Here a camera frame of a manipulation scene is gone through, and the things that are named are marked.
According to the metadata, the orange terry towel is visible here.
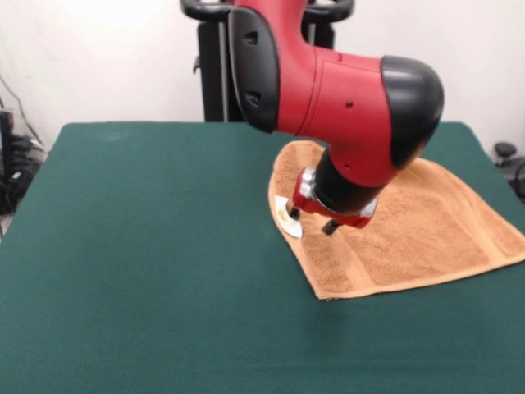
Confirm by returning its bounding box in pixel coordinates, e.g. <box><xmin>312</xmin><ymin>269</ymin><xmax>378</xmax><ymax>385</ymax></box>
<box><xmin>267</xmin><ymin>140</ymin><xmax>525</xmax><ymax>302</ymax></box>

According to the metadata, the black electronics box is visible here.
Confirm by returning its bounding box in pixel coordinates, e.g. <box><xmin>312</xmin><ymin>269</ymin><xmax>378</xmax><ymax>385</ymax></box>
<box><xmin>0</xmin><ymin>109</ymin><xmax>16</xmax><ymax>165</ymax></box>

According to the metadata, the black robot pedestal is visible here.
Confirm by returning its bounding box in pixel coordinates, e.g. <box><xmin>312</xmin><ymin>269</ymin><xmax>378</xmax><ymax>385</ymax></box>
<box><xmin>180</xmin><ymin>0</ymin><xmax>354</xmax><ymax>123</ymax></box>

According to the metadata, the black office chair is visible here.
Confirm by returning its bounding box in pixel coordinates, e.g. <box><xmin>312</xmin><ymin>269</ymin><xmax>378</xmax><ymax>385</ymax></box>
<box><xmin>493</xmin><ymin>141</ymin><xmax>525</xmax><ymax>198</ymax></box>

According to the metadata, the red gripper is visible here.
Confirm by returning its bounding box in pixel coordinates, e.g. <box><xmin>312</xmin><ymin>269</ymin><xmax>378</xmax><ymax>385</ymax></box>
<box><xmin>288</xmin><ymin>167</ymin><xmax>375</xmax><ymax>236</ymax></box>

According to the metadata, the grey cable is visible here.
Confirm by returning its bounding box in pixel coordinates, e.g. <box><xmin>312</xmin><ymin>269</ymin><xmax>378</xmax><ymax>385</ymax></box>
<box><xmin>0</xmin><ymin>76</ymin><xmax>42</xmax><ymax>144</ymax></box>

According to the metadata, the black cable bundle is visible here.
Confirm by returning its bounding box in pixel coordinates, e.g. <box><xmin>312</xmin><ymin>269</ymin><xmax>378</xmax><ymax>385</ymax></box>
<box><xmin>0</xmin><ymin>135</ymin><xmax>46</xmax><ymax>215</ymax></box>

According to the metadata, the dark green table cloth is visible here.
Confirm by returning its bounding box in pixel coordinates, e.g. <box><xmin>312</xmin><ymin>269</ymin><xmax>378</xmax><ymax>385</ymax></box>
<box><xmin>0</xmin><ymin>120</ymin><xmax>525</xmax><ymax>394</ymax></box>

